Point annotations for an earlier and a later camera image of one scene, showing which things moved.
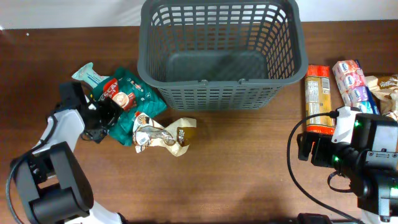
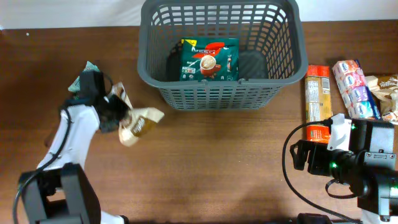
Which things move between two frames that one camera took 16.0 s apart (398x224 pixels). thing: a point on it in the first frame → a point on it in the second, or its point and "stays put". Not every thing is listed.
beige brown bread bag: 148,132 → 131,130
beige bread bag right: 385,89 stays put
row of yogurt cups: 352,86 stays put
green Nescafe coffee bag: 133,96 → 209,60
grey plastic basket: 221,55 stays put
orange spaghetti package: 318,99 stays put
